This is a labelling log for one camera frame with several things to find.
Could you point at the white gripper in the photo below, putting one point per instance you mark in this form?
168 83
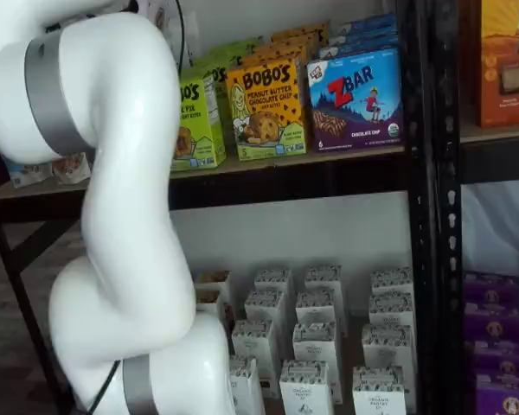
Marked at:
155 10

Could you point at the green Bobo's apple pie box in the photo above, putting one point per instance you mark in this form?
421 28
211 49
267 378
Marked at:
218 78
229 56
199 125
242 43

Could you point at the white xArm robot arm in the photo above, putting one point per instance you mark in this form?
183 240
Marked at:
125 173

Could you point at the yellow Bobo's peanut butter box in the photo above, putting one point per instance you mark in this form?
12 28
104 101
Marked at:
266 108
277 54
290 43
303 30

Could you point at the blue purple ZBar box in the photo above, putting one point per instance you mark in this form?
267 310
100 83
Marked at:
367 22
354 104
363 35
359 46

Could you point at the wooden shelf board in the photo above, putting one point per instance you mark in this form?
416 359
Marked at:
501 133
39 192

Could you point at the white organic pantry box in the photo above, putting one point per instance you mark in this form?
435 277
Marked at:
392 283
264 309
248 389
252 346
273 283
305 389
386 348
379 393
391 311
316 309
323 279
315 346

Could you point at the orange snack box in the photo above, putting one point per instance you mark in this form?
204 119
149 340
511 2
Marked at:
510 65

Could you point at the purple snack box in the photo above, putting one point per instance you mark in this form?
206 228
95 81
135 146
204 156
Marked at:
494 322
493 287
506 397
506 359

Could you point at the red label granola bag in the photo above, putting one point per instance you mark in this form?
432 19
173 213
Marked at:
69 166

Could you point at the black metal shelving rack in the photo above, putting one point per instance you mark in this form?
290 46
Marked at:
497 162
285 183

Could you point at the white patterned small boxes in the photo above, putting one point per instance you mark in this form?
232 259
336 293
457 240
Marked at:
352 315

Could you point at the translucent plastic sheet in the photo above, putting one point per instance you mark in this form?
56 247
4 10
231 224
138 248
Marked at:
501 225

